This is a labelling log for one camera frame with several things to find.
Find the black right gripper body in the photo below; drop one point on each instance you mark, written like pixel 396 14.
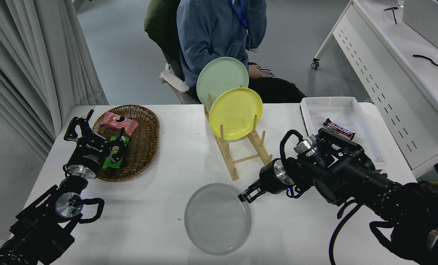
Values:
pixel 268 180

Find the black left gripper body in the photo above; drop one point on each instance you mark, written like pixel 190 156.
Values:
pixel 88 152

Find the grey plate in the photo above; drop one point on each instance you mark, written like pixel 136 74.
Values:
pixel 217 219

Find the red and white snack bar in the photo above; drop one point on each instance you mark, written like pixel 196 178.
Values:
pixel 267 70
pixel 268 75

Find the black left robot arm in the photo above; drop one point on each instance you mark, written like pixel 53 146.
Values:
pixel 38 228

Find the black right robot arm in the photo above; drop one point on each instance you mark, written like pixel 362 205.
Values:
pixel 359 176

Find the wooden plate rack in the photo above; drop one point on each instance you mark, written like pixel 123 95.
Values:
pixel 230 162

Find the yellow plate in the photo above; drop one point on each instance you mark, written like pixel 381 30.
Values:
pixel 235 114

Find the pale green plate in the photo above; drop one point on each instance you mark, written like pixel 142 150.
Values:
pixel 219 75

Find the person's hand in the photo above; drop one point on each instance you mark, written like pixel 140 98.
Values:
pixel 255 71

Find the green snack packet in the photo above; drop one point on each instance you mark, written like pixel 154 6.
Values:
pixel 110 162

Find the brown wicker basket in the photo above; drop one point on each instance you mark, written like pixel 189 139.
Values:
pixel 143 140

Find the pink snack packet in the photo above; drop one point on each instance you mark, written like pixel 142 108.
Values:
pixel 112 120

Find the white chair with dark back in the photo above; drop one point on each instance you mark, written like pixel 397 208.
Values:
pixel 173 81

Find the brown Snickers bar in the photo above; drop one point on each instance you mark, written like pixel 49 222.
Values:
pixel 339 129

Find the grey curtain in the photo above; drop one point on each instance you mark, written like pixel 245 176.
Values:
pixel 27 55

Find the white tray with cork base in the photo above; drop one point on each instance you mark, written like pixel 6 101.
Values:
pixel 333 108

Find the person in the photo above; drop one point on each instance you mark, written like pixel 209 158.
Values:
pixel 211 33

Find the white perforated desk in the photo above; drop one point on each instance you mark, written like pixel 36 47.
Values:
pixel 388 55

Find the black glasses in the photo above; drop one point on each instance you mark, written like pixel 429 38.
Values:
pixel 393 14

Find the silver laptop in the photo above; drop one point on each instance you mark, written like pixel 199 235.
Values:
pixel 425 20

